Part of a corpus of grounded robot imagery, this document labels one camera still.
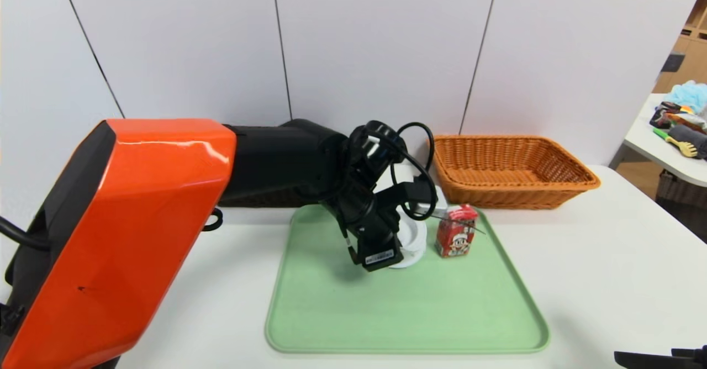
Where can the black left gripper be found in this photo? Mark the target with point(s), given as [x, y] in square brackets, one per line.
[382, 257]

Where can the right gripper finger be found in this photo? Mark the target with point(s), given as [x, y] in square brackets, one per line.
[690, 352]
[674, 362]

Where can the white round plastic container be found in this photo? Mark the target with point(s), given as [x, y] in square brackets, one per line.
[415, 244]

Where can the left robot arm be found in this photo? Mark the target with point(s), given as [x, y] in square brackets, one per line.
[143, 225]

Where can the dark brown wicker basket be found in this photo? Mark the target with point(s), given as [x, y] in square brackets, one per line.
[265, 198]

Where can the orange wicker basket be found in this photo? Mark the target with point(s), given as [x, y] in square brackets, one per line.
[508, 195]

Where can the dark wicker storage basket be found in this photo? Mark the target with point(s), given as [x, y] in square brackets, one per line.
[679, 192]

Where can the red milk carton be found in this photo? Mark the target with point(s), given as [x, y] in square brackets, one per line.
[455, 242]

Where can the light green plastic tray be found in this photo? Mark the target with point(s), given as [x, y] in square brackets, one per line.
[442, 325]

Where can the white side table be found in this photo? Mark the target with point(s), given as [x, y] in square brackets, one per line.
[652, 148]

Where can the dark grey cloth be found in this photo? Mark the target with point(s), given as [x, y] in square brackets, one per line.
[690, 136]

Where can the colourful snack packets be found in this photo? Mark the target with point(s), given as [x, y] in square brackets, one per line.
[671, 116]

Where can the light blue cloth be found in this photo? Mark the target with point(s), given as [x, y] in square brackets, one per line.
[687, 95]

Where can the dark grey square object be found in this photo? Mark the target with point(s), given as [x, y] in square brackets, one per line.
[670, 64]

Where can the wooden shelf cabinet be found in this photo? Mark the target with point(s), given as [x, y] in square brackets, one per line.
[693, 54]

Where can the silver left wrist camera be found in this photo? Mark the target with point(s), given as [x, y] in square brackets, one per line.
[441, 203]

